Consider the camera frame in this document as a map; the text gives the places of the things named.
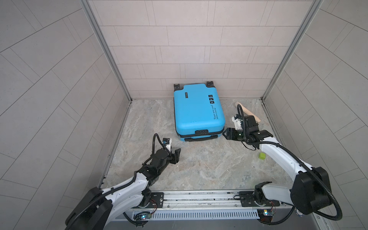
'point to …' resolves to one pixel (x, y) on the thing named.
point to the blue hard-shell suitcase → (198, 111)
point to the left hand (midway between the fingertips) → (180, 147)
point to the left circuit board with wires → (143, 215)
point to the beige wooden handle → (247, 111)
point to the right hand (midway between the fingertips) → (225, 133)
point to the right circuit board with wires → (265, 214)
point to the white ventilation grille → (204, 214)
